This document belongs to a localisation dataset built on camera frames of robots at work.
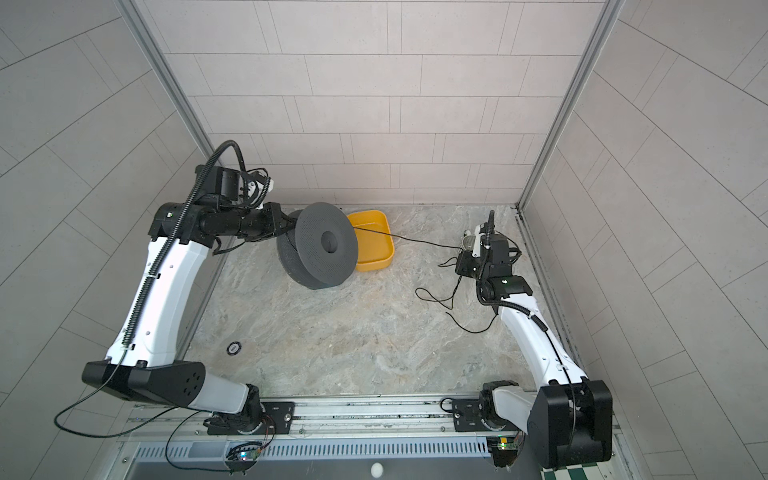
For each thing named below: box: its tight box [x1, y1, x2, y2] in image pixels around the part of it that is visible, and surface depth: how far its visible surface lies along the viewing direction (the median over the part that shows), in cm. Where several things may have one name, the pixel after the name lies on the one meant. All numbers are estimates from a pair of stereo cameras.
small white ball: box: [370, 462, 384, 478], surface depth 60 cm
